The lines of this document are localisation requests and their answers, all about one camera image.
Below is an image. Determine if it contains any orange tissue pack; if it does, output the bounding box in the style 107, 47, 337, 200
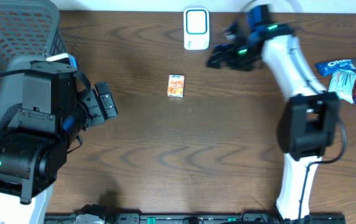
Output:
167, 75, 185, 98

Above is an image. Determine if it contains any blue Oreo cookie pack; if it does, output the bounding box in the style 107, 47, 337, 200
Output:
315, 58, 356, 77

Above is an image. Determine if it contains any mint green tissue pack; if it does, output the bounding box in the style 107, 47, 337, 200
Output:
328, 70, 356, 103

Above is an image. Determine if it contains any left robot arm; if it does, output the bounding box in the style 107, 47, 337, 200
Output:
0, 60, 118, 223

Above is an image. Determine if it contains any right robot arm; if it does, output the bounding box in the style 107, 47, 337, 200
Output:
206, 2, 347, 223

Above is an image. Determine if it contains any grey plastic mesh basket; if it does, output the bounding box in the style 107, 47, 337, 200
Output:
0, 0, 68, 121

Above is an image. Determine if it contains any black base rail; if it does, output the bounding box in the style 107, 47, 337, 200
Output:
44, 211, 346, 224

